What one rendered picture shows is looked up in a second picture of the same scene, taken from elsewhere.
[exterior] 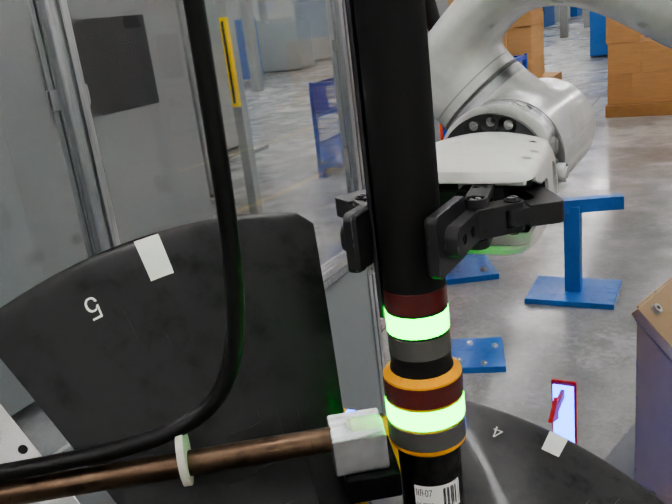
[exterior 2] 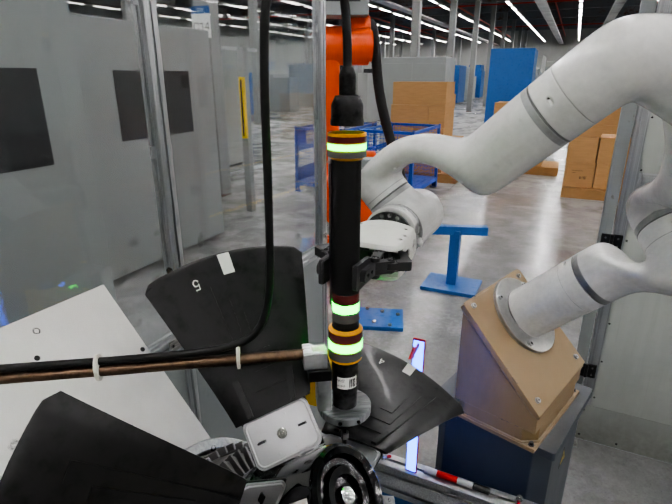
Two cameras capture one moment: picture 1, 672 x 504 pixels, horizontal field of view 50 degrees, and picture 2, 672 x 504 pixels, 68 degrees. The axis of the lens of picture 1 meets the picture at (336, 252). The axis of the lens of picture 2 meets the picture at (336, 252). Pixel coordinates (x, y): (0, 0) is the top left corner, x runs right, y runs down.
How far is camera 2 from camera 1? 23 cm
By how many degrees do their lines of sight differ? 4
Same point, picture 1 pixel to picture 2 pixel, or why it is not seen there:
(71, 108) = (162, 158)
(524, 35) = (440, 111)
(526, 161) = (399, 241)
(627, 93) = not seen: hidden behind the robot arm
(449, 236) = (361, 274)
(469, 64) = (384, 183)
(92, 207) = (168, 215)
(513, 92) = (403, 199)
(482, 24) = (391, 167)
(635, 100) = not seen: hidden behind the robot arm
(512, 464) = (386, 377)
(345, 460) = (308, 363)
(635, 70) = not seen: hidden behind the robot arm
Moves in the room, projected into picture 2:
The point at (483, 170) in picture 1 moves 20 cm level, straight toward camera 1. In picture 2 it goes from (380, 244) to (367, 314)
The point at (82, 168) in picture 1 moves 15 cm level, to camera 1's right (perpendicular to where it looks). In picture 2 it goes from (164, 192) to (224, 191)
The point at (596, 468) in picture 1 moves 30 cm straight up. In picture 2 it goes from (427, 382) to (439, 218)
